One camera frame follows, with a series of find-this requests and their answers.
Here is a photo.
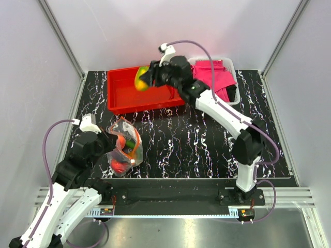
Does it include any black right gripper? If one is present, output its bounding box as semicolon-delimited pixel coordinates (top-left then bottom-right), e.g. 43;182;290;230
140;59;180;90

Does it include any clear zip top bag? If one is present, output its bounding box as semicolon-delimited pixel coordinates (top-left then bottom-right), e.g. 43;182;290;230
107;117;143;177

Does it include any green fake chili pepper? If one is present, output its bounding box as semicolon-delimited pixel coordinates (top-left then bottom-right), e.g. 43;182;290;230
126;140;136;150

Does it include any yellow green fake mango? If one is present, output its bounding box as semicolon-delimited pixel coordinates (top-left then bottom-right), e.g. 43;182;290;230
134;66;151;91

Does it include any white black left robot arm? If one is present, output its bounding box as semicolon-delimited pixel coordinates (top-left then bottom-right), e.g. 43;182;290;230
9;131;117;247

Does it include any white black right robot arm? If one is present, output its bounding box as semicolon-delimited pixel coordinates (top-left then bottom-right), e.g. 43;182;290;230
145;56;265;205

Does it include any orange fake peach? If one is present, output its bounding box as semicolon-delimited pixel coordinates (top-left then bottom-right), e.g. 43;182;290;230
116;135;126;149

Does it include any red fake apple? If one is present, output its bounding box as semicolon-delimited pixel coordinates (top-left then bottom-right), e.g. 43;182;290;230
110;160;127;174

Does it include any pink cloth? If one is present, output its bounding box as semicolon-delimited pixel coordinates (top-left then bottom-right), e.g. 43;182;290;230
191;60;237;103

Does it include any white plastic basket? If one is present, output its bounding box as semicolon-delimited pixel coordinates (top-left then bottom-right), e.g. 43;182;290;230
188;57;240;105

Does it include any red plastic tray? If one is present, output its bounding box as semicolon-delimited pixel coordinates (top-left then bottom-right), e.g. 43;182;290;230
107;67;185;115

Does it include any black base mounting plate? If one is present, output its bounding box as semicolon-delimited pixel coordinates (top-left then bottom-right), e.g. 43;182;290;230
107;178;266;218

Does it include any black marble pattern mat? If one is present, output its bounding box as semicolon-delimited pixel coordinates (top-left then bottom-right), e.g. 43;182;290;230
67;69;298;180

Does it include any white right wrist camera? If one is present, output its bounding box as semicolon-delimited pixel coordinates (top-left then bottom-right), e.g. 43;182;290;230
158;43;176;67

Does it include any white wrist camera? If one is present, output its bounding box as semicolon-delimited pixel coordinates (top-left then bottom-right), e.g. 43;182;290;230
72;114;101;134
158;43;176;67

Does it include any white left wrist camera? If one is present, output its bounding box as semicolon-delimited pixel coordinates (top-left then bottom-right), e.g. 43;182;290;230
72;114;101;134

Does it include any white slotted cable duct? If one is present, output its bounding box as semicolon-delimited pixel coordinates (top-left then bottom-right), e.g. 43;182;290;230
85;208;114;218

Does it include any left aluminium frame post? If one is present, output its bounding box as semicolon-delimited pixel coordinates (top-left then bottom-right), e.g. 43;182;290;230
38;0;87;78

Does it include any aluminium frame post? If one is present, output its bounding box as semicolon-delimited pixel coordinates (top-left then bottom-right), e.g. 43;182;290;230
38;0;87;78
261;0;311;78

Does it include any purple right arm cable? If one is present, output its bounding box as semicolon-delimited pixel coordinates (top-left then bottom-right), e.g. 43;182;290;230
169;40;280;166

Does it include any right aluminium frame post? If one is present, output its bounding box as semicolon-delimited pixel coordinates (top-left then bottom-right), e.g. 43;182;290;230
261;0;311;78

